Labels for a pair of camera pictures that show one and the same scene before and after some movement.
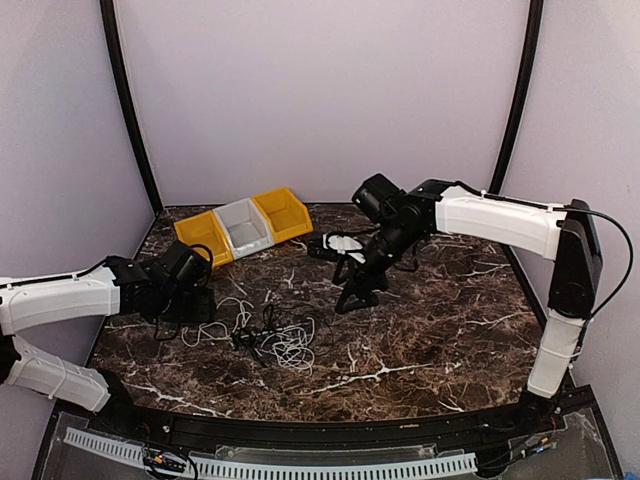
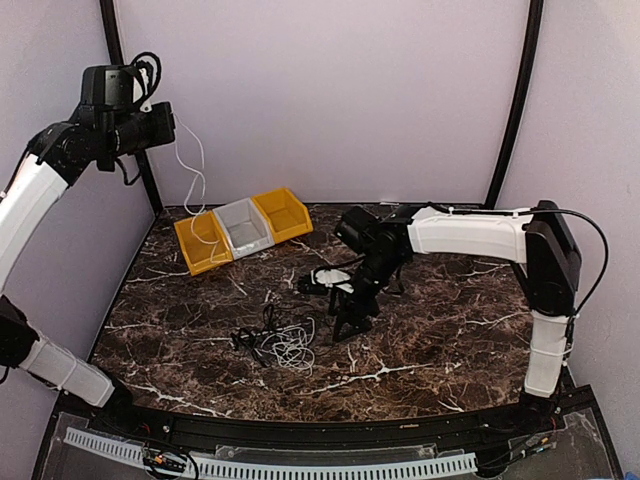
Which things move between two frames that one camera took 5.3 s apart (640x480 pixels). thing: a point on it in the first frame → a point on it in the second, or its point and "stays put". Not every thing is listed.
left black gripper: x=205 y=310 → x=164 y=131
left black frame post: x=110 y=27 stays put
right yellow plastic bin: x=288 y=216 stays put
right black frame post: x=534 y=31 stays put
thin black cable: x=251 y=341 stays put
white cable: x=208 y=331 → x=198 y=140
